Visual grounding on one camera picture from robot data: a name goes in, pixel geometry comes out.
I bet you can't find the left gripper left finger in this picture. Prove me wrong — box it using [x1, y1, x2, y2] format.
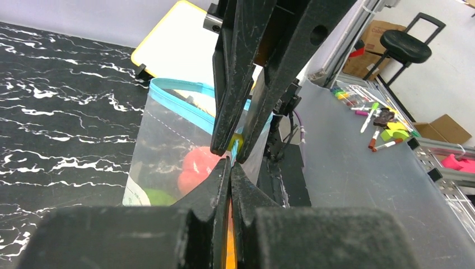
[18, 158, 230, 268]

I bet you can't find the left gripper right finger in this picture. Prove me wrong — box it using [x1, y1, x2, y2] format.
[230, 164, 420, 268]

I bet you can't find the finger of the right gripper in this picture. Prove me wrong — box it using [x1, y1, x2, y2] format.
[209, 1, 277, 156]
[236, 1, 355, 164]

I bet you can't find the yellow bell pepper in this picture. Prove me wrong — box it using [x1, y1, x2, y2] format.
[222, 200, 237, 269]

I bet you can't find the small green lime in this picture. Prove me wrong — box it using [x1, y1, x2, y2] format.
[144, 188, 176, 206]

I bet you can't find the pink peach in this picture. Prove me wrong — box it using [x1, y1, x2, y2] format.
[177, 146, 221, 195]

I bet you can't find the clear zip top bag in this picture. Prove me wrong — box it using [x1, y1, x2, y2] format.
[122, 77, 274, 208]

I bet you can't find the cardboard box behind stool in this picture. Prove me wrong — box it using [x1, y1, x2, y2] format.
[342, 20, 406, 78]

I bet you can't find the green cap marker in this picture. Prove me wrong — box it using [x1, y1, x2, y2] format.
[360, 102, 379, 133]

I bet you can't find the black round stool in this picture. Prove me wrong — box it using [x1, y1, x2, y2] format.
[363, 12, 446, 86]

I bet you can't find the red cap marker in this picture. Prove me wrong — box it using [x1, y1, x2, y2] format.
[368, 127, 381, 150]

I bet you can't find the green sticky note block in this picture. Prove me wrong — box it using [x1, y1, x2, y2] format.
[380, 122, 410, 141]

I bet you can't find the orange cap marker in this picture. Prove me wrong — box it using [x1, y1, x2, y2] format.
[371, 138, 404, 152]

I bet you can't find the small cardboard box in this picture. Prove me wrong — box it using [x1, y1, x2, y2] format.
[413, 114, 472, 145]

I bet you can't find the pink object at right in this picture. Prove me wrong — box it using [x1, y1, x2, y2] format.
[441, 154, 474, 174]

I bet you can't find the white board wooden frame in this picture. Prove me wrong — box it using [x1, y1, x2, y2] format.
[131, 0, 257, 92]

